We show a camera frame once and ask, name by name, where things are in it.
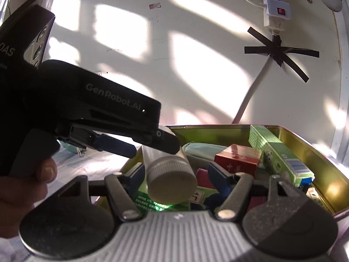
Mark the orange label white bottle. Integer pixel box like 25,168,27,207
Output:
141,126,198,205

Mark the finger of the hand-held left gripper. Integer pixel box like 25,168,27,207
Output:
133,126,181,155
69,125,137,159

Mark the white window frame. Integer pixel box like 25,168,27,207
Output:
331,5,349,167

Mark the person's left hand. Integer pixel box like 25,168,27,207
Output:
0,158,58,238

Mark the pale teal fabric pouch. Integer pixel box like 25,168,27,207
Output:
181,141,232,171

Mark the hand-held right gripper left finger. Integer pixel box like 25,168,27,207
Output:
58,163,147,222

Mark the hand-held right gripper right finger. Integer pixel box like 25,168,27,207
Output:
208,162,300,222

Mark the green toothpaste box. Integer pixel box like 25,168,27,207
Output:
248,124,316,188

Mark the teal plush toy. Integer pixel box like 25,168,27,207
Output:
58,139,88,158

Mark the black tape cross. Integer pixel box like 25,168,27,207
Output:
244,27,320,84

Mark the pink biscuit tin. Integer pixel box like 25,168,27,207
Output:
120,124,349,219

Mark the white cable conduit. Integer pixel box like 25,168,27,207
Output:
231,57,273,125

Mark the red cardboard box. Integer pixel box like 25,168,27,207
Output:
214,143,262,174

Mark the white power strip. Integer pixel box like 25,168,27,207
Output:
261,0,293,31

